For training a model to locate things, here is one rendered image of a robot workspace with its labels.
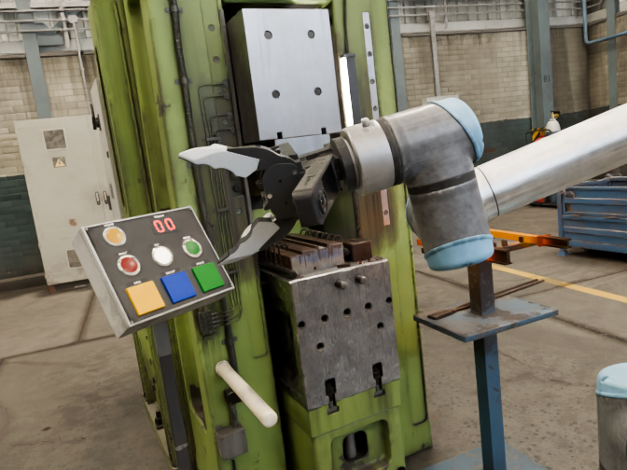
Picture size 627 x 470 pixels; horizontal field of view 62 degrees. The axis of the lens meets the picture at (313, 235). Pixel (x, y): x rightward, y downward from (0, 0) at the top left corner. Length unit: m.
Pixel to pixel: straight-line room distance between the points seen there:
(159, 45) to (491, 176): 1.22
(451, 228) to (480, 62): 9.03
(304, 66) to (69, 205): 5.56
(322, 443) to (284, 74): 1.23
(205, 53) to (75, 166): 5.33
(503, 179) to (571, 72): 10.10
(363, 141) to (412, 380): 1.74
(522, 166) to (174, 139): 1.18
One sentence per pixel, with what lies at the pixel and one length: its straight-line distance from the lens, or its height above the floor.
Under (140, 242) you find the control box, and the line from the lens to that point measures 1.44.
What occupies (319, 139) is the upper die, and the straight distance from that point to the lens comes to 1.76.
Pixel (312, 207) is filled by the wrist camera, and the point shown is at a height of 1.25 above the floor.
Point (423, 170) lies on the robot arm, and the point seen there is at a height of 1.27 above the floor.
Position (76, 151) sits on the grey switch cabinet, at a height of 1.67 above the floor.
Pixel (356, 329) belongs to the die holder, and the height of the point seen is 0.70.
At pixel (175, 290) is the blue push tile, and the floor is 1.00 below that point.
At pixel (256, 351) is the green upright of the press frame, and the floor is 0.64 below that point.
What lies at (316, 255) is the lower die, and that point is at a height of 0.97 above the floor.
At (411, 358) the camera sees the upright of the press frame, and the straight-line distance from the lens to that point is 2.26.
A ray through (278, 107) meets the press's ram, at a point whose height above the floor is 1.46.
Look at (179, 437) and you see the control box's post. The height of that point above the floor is 0.55.
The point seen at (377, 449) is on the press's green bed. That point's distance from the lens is 2.11.
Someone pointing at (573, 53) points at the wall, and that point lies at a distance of 10.99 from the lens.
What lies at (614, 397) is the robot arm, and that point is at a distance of 1.04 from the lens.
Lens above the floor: 1.31
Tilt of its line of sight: 9 degrees down
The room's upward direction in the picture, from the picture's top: 7 degrees counter-clockwise
